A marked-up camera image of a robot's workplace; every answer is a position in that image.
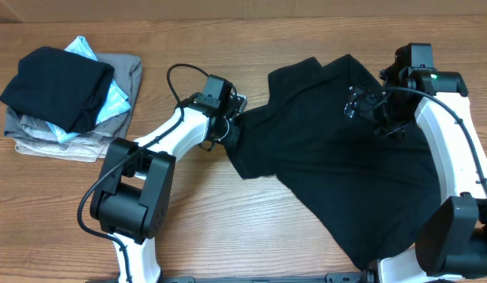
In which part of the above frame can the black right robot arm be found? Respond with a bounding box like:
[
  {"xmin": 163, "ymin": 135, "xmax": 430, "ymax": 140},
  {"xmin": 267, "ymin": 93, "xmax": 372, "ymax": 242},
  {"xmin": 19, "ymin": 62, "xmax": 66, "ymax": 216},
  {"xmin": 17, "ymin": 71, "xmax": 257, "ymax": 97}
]
[{"xmin": 345, "ymin": 65, "xmax": 487, "ymax": 282}]

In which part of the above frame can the folded grey garment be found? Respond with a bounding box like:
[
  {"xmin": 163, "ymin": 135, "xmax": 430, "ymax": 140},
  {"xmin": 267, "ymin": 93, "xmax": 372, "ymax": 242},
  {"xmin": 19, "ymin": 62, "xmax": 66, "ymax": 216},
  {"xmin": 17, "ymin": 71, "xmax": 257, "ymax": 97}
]
[{"xmin": 4, "ymin": 53, "xmax": 142, "ymax": 148}]

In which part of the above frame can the folded beige garment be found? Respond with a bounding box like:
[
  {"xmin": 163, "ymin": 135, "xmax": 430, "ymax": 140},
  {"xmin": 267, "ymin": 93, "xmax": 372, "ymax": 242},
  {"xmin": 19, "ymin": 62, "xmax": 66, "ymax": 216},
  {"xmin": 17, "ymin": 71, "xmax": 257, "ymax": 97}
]
[{"xmin": 14, "ymin": 138, "xmax": 109, "ymax": 162}]

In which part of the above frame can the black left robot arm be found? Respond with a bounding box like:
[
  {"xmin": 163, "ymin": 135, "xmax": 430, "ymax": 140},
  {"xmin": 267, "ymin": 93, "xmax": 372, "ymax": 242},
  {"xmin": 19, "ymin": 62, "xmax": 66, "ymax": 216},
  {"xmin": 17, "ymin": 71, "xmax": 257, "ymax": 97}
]
[{"xmin": 77, "ymin": 92, "xmax": 247, "ymax": 282}]

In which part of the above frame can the folded light blue garment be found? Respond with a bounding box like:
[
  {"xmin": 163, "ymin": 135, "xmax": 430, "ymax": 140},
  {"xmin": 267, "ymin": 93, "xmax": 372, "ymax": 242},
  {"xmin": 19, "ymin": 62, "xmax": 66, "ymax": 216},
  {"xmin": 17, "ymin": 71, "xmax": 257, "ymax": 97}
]
[{"xmin": 46, "ymin": 35, "xmax": 131, "ymax": 144}]

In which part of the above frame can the black t-shirt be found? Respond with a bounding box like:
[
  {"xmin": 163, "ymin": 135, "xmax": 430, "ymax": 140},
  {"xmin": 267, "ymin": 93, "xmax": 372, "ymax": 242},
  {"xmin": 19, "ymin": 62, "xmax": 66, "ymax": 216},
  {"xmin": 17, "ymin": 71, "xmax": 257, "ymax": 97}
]
[{"xmin": 227, "ymin": 55, "xmax": 441, "ymax": 269}]

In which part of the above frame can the folded black garment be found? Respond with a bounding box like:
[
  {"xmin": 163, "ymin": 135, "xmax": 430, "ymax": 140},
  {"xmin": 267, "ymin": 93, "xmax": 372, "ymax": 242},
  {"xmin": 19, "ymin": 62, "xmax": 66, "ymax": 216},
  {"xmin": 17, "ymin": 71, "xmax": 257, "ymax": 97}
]
[{"xmin": 0, "ymin": 46, "xmax": 114, "ymax": 133}]

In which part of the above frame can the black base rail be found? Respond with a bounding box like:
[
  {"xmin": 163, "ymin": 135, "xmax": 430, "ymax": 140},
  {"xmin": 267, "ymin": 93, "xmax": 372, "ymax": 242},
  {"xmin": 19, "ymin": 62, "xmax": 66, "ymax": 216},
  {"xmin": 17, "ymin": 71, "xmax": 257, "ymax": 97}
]
[{"xmin": 156, "ymin": 271, "xmax": 378, "ymax": 283}]

